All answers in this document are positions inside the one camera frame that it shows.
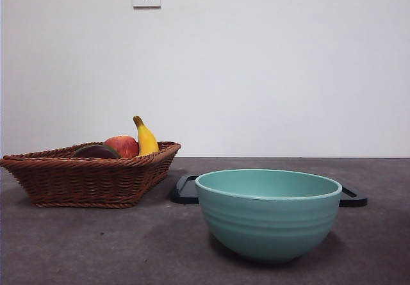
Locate brown wicker basket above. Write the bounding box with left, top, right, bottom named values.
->
left=0, top=140, right=182, bottom=209

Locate red apple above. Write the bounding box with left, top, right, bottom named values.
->
left=102, top=134, right=140, bottom=159

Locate green fruit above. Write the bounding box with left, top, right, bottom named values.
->
left=83, top=143, right=122, bottom=158

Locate yellow banana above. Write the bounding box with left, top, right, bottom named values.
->
left=132, top=115, right=160, bottom=156

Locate dark red plum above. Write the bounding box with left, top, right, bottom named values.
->
left=70, top=145, right=117, bottom=159

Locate dark rectangular tray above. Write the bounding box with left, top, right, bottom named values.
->
left=169, top=174, right=368, bottom=208

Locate teal ceramic bowl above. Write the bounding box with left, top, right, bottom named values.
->
left=194, top=168, right=343, bottom=263

